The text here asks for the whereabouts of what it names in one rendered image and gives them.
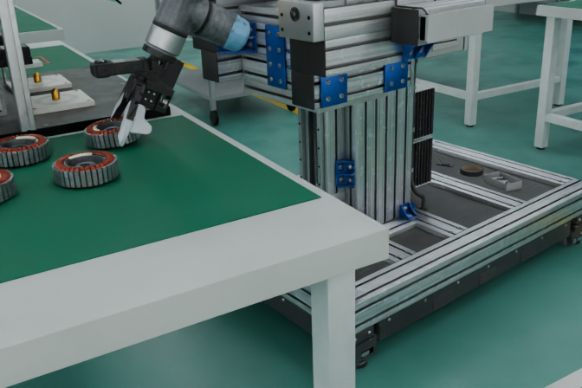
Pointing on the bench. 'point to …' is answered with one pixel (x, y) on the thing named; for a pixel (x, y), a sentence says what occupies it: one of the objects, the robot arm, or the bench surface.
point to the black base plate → (113, 87)
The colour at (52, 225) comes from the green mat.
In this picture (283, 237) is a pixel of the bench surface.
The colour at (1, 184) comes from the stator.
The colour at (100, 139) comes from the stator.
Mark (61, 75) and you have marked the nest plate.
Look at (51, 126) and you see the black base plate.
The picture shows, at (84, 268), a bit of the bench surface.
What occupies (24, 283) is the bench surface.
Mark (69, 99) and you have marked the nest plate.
